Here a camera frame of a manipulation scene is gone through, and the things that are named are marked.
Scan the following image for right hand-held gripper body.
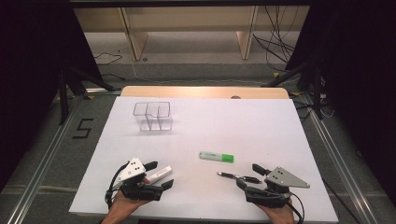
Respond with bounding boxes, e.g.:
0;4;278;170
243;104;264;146
244;166;311;209

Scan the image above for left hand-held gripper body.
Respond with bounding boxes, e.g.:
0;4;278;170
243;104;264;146
116;157;164;202

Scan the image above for white stick eraser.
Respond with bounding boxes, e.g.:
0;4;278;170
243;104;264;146
145;165;173;185

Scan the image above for black pen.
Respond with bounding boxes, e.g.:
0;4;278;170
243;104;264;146
217;171;262;185

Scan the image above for green highlighter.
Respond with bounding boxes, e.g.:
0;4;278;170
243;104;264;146
199;150;235;164

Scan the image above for clear plastic pen holder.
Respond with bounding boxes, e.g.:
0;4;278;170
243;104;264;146
133;101;174;133

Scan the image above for person's right hand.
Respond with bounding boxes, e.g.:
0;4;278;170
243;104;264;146
258;200;297;224

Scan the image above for person's left hand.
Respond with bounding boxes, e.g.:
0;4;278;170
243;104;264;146
106;189;148;218

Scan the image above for white table cover sheet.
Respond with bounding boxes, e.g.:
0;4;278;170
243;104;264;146
68;96;339;223

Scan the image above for black metal stand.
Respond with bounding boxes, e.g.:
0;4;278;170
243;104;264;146
261;60;325;120
57;66;118;125

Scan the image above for beige wooden desk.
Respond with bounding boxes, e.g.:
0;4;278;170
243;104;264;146
74;6;311;62

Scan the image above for right hand-held gripper cable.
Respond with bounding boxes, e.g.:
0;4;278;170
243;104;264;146
288;191;306;224

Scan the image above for hand-held gripper cable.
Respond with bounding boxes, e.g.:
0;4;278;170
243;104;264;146
105;161;130;209
288;191;306;224

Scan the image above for left hand-held gripper cable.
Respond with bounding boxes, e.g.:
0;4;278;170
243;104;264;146
105;161;130;209

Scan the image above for aluminium floor rail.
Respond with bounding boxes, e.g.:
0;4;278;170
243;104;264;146
6;96;85;224
300;92;379;224

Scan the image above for thin black floor cable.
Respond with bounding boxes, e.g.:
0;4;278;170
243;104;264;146
93;51;123;66

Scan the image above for bundle of black cables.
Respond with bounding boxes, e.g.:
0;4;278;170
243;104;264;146
252;5;300;73

